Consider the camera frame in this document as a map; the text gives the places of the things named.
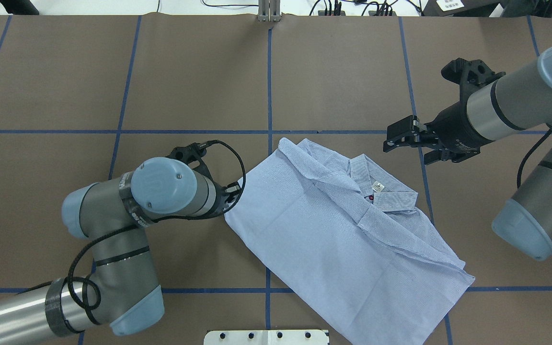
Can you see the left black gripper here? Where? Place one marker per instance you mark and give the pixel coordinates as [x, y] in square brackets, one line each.
[222, 201]

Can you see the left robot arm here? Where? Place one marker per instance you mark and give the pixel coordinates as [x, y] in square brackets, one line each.
[113, 279]

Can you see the blue striped button shirt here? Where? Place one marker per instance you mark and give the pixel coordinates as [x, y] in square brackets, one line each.
[346, 236]

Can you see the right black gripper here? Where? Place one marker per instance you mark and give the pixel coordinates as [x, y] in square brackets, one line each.
[452, 125]

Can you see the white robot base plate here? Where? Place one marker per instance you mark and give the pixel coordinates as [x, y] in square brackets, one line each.
[268, 337]

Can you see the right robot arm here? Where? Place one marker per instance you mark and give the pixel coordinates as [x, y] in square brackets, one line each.
[492, 106]

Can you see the grey aluminium frame post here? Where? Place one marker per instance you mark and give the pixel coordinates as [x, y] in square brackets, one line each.
[269, 11]

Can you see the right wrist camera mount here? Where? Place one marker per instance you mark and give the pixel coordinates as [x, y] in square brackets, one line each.
[470, 75]

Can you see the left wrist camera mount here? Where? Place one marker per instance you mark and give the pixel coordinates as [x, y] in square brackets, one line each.
[193, 153]

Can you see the black box with label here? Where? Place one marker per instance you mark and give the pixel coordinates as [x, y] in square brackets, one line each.
[461, 8]

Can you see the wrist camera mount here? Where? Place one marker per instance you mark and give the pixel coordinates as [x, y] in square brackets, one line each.
[470, 75]
[193, 153]

